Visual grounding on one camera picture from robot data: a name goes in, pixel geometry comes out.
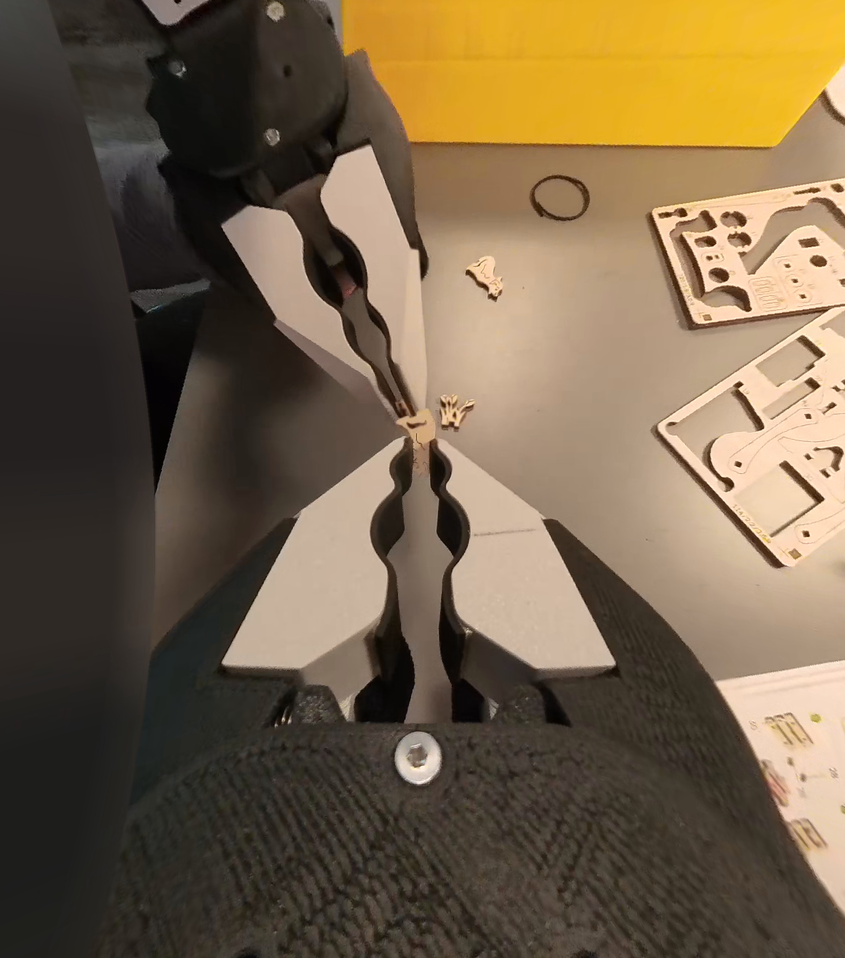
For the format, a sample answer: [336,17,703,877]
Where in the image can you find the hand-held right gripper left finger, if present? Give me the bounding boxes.
[222,440,416,723]

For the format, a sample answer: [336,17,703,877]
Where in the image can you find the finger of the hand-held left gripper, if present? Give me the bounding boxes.
[222,196,410,419]
[320,141,429,414]

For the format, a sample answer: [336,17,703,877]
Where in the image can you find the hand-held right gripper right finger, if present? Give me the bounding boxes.
[428,440,616,723]

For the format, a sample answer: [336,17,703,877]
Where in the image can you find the laser-cut wooden parts sheet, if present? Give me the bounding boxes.
[650,171,845,330]
[656,303,845,568]

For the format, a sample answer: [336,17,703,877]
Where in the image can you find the black rubber band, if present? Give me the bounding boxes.
[531,176,590,223]

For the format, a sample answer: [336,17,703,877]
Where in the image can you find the yellow box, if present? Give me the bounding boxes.
[340,0,845,148]

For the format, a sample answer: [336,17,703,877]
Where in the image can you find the assembly instruction booklet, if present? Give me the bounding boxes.
[714,653,845,958]

